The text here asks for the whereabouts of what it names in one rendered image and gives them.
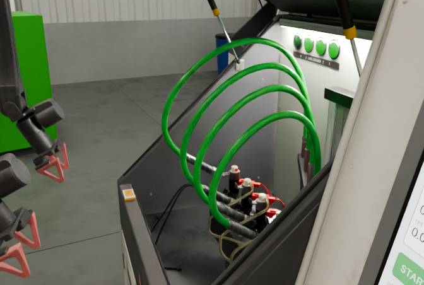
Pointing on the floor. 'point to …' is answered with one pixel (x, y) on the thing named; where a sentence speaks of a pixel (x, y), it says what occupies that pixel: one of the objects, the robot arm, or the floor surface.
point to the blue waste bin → (222, 52)
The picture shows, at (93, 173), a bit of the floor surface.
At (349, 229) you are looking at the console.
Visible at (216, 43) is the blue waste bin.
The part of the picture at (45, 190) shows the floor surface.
